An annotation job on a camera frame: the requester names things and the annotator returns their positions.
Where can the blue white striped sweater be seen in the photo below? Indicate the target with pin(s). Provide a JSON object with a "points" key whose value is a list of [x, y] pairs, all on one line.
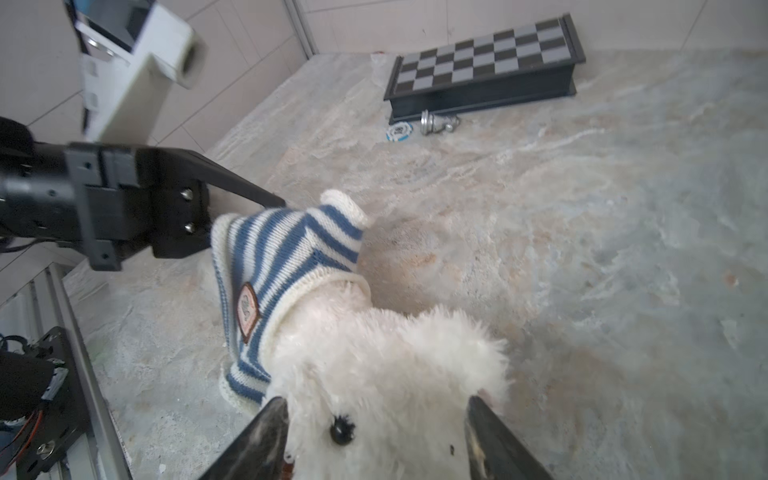
{"points": [[267, 262]]}

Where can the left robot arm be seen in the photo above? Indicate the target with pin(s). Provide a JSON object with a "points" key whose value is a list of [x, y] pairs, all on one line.
{"points": [[37, 197]]}

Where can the silver metal chess piece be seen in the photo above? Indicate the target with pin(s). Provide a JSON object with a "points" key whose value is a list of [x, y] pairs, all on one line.
{"points": [[431, 123]]}

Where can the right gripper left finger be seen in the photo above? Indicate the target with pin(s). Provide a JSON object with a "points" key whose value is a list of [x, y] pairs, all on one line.
{"points": [[258, 452]]}

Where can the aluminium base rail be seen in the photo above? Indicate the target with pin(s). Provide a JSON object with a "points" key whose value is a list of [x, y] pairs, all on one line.
{"points": [[36, 308]]}

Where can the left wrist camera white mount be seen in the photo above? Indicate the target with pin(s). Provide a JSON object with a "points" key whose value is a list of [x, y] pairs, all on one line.
{"points": [[131, 53]]}

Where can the white teddy bear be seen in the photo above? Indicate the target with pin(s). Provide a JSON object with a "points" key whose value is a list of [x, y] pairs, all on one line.
{"points": [[377, 394]]}

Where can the white blue poker chip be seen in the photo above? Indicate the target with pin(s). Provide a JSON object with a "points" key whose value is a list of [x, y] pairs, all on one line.
{"points": [[399, 131]]}

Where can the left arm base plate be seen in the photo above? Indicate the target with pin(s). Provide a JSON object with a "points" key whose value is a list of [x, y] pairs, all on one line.
{"points": [[43, 407]]}

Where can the black white chessboard box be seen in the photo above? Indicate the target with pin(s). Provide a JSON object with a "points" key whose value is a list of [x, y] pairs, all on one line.
{"points": [[525, 64]]}

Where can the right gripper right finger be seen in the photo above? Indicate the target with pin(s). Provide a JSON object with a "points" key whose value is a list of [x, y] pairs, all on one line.
{"points": [[494, 452]]}

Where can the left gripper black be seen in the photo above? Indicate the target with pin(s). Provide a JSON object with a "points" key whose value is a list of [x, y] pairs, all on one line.
{"points": [[129, 198]]}

